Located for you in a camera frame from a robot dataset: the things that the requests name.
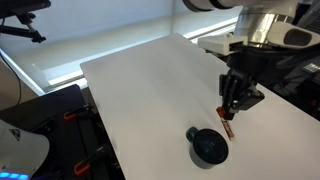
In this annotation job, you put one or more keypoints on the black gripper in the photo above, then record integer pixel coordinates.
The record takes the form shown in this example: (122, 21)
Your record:
(246, 66)

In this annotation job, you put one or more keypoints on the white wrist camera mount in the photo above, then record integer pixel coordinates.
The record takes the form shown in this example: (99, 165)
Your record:
(216, 43)

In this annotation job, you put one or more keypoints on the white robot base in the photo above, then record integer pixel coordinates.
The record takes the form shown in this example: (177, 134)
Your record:
(20, 150)

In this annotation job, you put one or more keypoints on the black orange bar clamp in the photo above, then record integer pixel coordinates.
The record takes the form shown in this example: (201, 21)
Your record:
(87, 162)
(75, 114)

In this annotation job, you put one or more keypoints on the red marker pen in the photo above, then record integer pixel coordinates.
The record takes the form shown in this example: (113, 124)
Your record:
(228, 129)

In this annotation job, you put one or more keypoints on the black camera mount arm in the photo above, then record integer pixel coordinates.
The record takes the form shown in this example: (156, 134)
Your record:
(20, 31)

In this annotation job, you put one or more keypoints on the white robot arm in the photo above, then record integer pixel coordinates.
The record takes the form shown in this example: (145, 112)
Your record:
(256, 23)

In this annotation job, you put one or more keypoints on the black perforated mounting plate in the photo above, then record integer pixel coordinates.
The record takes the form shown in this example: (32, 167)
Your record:
(66, 140)

